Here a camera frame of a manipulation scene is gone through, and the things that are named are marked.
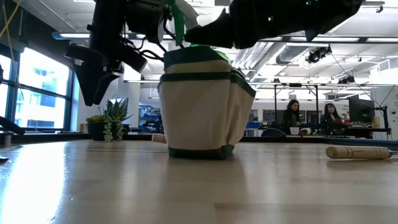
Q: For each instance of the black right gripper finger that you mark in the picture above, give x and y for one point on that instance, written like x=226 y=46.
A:
x=214 y=34

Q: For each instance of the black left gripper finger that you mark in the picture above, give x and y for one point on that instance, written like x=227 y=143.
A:
x=96 y=84

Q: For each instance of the green plastic spray bottle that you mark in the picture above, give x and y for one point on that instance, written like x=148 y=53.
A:
x=178 y=28

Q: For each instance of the white canvas gardening bag green trim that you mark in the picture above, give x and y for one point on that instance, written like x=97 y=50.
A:
x=202 y=118

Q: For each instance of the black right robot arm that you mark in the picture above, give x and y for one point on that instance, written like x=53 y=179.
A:
x=335 y=9

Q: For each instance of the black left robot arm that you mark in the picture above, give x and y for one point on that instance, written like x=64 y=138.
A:
x=105 y=25

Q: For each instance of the potted plant in black pot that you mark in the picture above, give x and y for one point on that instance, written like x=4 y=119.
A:
x=99 y=130

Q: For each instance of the black ceiling spotlight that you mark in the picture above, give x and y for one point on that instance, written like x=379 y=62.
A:
x=346 y=80
x=315 y=56

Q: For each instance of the long ceiling light bar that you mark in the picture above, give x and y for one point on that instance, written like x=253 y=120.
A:
x=335 y=39

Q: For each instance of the person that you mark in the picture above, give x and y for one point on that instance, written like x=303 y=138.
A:
x=331 y=119
x=290 y=118

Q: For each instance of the small black flat object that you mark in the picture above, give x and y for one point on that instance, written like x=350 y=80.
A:
x=3 y=160

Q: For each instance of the black computer monitor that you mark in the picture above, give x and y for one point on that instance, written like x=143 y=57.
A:
x=360 y=110

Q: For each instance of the dark office desk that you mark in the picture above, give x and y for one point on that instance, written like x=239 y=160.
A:
x=363 y=132

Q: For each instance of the small yellow object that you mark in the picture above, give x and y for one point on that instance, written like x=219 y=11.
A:
x=376 y=122

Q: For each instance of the black monitor stand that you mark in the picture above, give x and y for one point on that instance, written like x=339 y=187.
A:
x=385 y=121

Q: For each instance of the silver ventilation duct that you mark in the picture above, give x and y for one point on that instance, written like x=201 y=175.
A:
x=290 y=54

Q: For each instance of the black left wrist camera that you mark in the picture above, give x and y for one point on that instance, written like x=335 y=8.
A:
x=146 y=18

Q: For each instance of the black table edge rail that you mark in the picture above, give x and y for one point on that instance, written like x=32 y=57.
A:
x=46 y=137

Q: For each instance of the dark window frame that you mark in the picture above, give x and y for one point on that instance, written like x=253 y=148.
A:
x=14 y=93

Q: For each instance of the small grey metal post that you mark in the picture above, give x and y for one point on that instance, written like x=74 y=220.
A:
x=7 y=140

